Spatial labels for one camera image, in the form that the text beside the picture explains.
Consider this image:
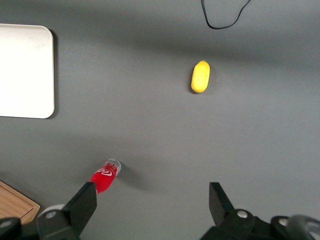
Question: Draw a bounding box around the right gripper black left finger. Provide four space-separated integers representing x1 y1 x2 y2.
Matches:
35 181 98 240

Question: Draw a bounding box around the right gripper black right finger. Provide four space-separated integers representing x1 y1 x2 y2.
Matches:
199 181 256 240

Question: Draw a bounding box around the white rectangular tray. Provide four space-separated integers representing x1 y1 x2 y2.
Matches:
0 23 55 120

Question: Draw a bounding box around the red soda can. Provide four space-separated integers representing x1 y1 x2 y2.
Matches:
89 157 122 195

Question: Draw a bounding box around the wooden board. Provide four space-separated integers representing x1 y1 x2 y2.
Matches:
0 179 41 225

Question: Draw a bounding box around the yellow lemon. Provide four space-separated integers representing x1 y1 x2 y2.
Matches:
190 59 211 94

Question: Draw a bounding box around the black cable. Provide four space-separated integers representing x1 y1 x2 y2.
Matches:
200 0 252 30

